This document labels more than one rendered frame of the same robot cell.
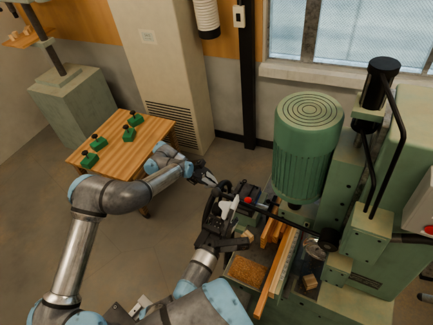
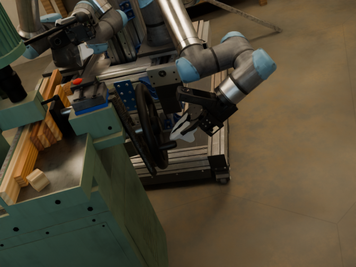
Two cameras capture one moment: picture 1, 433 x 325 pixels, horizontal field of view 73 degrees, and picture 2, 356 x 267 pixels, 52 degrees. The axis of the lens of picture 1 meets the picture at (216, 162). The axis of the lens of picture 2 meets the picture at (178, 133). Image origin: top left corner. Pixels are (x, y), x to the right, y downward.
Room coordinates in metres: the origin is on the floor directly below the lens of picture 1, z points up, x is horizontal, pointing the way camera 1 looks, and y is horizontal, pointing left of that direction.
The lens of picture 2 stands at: (1.69, -0.38, 1.48)
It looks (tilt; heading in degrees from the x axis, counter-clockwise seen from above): 36 degrees down; 152
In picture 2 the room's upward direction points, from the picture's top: 19 degrees counter-clockwise
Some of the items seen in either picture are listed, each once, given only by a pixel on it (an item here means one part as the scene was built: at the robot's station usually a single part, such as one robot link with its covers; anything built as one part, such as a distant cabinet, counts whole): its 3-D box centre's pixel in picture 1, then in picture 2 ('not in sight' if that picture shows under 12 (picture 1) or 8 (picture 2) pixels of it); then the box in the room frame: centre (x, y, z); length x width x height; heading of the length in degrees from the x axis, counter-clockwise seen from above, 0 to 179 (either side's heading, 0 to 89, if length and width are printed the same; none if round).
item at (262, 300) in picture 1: (286, 236); (43, 116); (0.53, -0.22, 0.92); 0.62 x 0.02 x 0.04; 147
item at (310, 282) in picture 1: (309, 281); not in sight; (0.39, -0.28, 0.82); 0.04 x 0.04 x 0.04; 6
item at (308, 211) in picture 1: (298, 213); (21, 112); (0.58, -0.27, 0.99); 0.14 x 0.07 x 0.09; 57
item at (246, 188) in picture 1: (245, 197); (88, 92); (0.69, -0.09, 0.99); 0.13 x 0.11 x 0.06; 147
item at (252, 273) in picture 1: (247, 269); (75, 85); (0.43, -0.05, 0.91); 0.12 x 0.09 x 0.03; 57
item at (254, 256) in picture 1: (265, 219); (77, 131); (0.65, -0.17, 0.87); 0.61 x 0.30 x 0.06; 147
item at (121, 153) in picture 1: (131, 158); not in sight; (1.72, 0.68, 0.32); 0.66 x 0.57 x 0.64; 149
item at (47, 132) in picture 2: (277, 219); (54, 119); (0.61, -0.21, 0.93); 0.19 x 0.02 x 0.05; 147
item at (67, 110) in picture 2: (264, 207); (69, 110); (0.65, -0.16, 0.95); 0.09 x 0.07 x 0.09; 147
